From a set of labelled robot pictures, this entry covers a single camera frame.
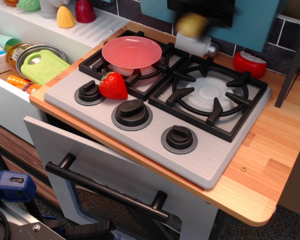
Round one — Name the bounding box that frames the blue clamp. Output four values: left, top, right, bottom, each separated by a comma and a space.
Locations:
0, 170, 37, 202

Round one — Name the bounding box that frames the black left stove knob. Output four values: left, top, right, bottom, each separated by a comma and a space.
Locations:
74, 80, 106, 106

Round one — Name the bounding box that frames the black right burner grate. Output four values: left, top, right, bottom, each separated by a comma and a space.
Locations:
148, 55, 269, 142

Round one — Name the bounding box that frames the dark red toy fruit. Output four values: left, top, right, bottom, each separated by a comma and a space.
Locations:
75, 0, 97, 24

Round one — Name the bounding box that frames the black clamp handle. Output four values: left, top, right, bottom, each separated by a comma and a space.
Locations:
62, 220, 116, 240

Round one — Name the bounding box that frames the black middle stove knob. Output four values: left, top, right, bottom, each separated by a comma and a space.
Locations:
111, 99, 153, 132

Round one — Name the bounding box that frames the white toy sink unit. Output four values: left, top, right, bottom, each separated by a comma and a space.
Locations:
0, 0, 129, 144

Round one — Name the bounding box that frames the black left burner grate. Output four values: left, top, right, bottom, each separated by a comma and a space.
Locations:
79, 30, 189, 101

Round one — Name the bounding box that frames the black stove knob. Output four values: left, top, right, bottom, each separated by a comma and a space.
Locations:
74, 80, 106, 106
111, 99, 153, 132
161, 125, 198, 155

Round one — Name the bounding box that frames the red toy cheese wedge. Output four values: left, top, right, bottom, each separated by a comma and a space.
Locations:
233, 51, 267, 79

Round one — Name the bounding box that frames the red toy strawberry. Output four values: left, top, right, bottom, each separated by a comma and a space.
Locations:
98, 71, 128, 100

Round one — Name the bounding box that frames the mint green cup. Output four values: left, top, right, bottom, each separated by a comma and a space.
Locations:
0, 34, 22, 52

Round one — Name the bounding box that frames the black oven door handle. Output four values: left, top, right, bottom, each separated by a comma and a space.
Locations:
45, 153, 172, 223

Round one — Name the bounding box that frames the black right stove knob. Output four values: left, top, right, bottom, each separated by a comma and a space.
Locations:
161, 125, 198, 155

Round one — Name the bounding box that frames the grey toy faucet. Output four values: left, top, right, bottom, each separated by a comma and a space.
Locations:
39, 0, 70, 19

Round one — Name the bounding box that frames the silver metal bowl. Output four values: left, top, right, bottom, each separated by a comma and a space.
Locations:
15, 44, 66, 78

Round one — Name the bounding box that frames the green toy vegetable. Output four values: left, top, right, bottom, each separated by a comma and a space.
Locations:
16, 0, 41, 12

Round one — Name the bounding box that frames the grey oven door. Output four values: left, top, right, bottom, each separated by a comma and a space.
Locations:
24, 116, 218, 240

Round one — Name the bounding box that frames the yellow toy potato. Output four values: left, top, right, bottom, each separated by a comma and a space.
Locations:
175, 12, 209, 38

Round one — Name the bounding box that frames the grey toy stove top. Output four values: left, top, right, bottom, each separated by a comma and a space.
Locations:
43, 29, 273, 190

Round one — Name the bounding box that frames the black burner grate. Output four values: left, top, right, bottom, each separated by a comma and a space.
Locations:
148, 55, 269, 142
79, 30, 189, 101

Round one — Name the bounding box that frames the green toy cutting board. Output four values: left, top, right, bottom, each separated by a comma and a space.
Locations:
20, 49, 70, 85

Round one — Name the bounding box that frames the pink plastic plate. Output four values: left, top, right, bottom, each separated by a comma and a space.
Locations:
101, 36, 162, 69

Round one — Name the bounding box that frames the orange toy carrot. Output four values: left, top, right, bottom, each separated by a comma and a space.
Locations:
6, 75, 42, 95

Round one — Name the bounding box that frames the white salt shaker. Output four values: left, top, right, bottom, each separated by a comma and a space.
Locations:
175, 32, 219, 57

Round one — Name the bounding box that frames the yellow toy corn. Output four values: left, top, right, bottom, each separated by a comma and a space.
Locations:
56, 6, 76, 29

